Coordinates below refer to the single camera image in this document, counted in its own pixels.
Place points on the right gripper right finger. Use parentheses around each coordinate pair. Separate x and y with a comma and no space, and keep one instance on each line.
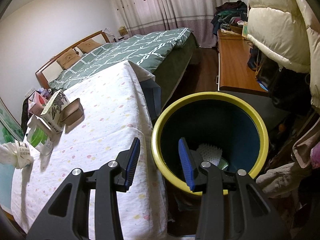
(190,161)

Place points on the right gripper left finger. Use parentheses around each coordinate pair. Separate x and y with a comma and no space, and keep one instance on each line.
(127,161)

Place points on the green plastic snack bag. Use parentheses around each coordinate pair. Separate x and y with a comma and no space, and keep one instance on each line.
(223,165)

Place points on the yellow rimmed trash bin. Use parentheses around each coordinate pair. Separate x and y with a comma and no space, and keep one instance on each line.
(209,118)

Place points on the white floral tablecloth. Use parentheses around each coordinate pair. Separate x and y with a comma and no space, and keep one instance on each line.
(115,112)

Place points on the brown cardboard tray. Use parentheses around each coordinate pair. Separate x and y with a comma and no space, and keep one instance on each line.
(72,112)

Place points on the floral paper carton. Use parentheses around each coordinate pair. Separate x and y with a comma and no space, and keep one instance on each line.
(53,110)

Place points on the wooden low cabinet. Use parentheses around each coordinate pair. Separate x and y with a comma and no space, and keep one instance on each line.
(234,74)

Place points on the pink strawberry milk carton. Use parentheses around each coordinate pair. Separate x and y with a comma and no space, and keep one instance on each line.
(36,103)

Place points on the green checked bed quilt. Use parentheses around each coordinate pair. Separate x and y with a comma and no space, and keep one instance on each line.
(165,54)

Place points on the left brown pillow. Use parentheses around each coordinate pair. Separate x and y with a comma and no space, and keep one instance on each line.
(69,58)

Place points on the brown pillow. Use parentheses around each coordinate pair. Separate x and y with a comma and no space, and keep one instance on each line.
(88,46)
(69,58)

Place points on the wooden bed headboard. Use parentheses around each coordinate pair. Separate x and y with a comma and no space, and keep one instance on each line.
(52,69)

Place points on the right brown pillow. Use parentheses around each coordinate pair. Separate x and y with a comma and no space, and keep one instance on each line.
(88,46)

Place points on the pink floral fabric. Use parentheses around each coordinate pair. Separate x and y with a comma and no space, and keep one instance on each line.
(315,157)

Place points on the pile of dark clothes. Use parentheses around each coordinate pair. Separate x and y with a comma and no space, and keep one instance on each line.
(227,13)

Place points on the pinkish window curtain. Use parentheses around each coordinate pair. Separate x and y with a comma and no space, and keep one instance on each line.
(145,16)

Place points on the cream puffer jacket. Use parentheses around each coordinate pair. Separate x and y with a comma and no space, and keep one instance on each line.
(287,31)

